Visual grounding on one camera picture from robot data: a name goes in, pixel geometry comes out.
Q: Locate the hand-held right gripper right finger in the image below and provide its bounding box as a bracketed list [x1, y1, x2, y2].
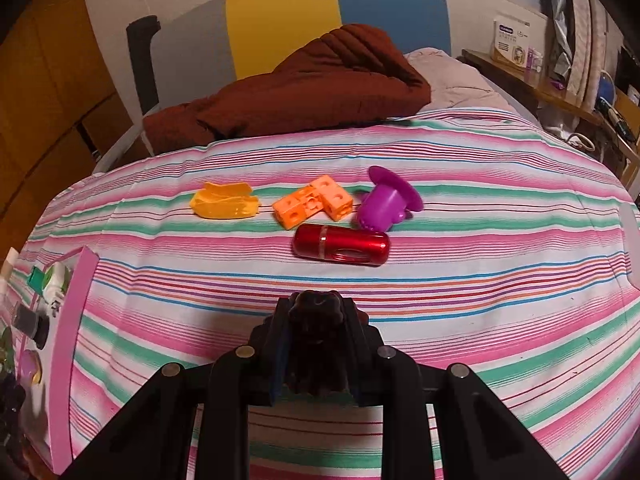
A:
[345, 297, 581, 480]

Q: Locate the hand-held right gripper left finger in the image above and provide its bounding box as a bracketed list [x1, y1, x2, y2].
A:
[62, 295, 301, 480]

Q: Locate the brown flower-shaped lid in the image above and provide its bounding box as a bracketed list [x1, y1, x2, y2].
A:
[285, 290, 353, 396]

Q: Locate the red metallic cylinder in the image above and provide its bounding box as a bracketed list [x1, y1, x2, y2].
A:
[292, 224, 391, 266]

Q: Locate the orange building block toy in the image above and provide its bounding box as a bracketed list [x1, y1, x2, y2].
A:
[272, 175, 355, 231]

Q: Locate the purple funnel-shaped toy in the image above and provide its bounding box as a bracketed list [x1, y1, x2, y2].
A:
[356, 165, 425, 233]

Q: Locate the orange plastic case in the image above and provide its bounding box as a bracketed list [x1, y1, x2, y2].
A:
[189, 181, 262, 220]

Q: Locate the pink-rimmed white tray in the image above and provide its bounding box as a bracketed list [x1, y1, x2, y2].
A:
[0, 246, 101, 476]

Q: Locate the white green plug-in device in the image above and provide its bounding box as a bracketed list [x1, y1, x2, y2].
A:
[42, 262, 72, 318]

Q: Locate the purple oval soap case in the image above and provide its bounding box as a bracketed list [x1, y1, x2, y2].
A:
[19, 350, 43, 386]

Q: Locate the black and purple toy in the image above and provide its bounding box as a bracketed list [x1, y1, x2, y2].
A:
[12, 302, 51, 351]

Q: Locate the brown quilt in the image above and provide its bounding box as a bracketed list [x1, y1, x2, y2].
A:
[142, 22, 433, 156]

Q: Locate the pale pink pillow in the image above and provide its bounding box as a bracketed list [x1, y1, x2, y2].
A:
[405, 47, 518, 113]

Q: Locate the wooden side desk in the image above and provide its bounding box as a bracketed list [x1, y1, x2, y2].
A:
[460, 49, 640, 171]

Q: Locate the wooden wardrobe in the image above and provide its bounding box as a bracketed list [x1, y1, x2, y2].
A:
[0, 0, 151, 241]

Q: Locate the grey yellow blue headboard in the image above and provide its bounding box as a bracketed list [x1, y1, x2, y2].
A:
[150, 0, 453, 106]

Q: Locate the white printed box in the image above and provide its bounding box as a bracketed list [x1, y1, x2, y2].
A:
[491, 16, 532, 68]

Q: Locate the pale patterned curtain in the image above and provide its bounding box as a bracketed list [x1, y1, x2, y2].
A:
[565, 0, 608, 106]

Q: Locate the silver foil curtain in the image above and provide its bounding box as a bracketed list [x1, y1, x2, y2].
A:
[545, 0, 576, 86]

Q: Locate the grey bed frame rail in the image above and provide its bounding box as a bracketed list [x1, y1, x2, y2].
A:
[92, 130, 151, 176]

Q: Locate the cream bed corner post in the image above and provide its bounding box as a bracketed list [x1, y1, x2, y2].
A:
[0, 247, 20, 286]

